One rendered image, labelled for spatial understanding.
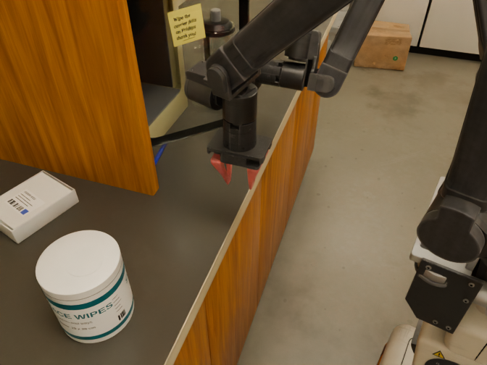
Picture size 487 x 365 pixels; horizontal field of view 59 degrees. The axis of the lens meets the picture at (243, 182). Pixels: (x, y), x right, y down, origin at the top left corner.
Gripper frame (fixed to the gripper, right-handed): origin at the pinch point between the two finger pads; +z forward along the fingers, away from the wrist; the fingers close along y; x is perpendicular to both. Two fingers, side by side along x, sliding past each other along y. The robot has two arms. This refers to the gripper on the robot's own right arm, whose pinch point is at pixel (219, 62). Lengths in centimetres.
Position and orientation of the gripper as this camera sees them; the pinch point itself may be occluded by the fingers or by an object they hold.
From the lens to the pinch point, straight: 100.9
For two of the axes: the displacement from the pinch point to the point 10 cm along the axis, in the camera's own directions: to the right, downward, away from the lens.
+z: -9.5, -2.3, 2.3
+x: -3.2, 6.2, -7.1
